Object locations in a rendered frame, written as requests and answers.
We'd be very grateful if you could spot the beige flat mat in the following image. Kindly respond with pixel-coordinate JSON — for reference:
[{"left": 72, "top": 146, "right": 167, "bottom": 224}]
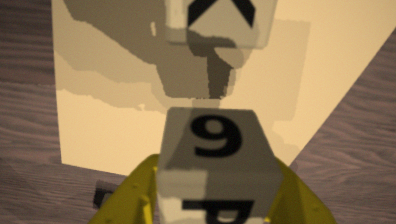
[{"left": 52, "top": 0, "right": 396, "bottom": 176}]

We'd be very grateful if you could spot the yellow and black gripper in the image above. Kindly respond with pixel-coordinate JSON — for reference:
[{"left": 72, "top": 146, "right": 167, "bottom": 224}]
[{"left": 87, "top": 153, "right": 337, "bottom": 224}]

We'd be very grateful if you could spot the cream letter block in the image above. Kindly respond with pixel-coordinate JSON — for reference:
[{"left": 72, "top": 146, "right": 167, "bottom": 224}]
[
  {"left": 100, "top": 193, "right": 112, "bottom": 208},
  {"left": 156, "top": 107, "right": 284, "bottom": 224},
  {"left": 165, "top": 0, "right": 278, "bottom": 50}
]

